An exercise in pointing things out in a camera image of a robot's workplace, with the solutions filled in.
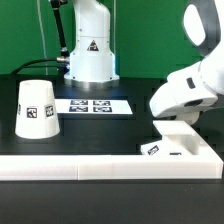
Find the black cable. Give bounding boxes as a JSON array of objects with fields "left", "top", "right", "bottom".
[{"left": 10, "top": 57, "right": 70, "bottom": 75}]

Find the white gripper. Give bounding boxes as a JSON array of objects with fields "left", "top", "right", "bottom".
[{"left": 149, "top": 62, "right": 224, "bottom": 119}]

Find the white L-shaped fence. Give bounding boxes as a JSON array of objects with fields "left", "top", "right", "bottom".
[{"left": 0, "top": 130, "right": 223, "bottom": 181}]

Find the white lamp base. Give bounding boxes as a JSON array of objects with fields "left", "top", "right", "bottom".
[{"left": 140, "top": 121, "right": 200, "bottom": 156}]

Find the white tag sheet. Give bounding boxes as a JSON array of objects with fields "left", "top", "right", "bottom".
[{"left": 55, "top": 99, "right": 132, "bottom": 115}]

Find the white lamp bulb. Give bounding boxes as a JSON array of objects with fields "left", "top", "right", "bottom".
[{"left": 176, "top": 112, "right": 200, "bottom": 125}]

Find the white lamp shade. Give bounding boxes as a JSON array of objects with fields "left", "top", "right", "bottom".
[{"left": 15, "top": 80, "right": 60, "bottom": 139}]

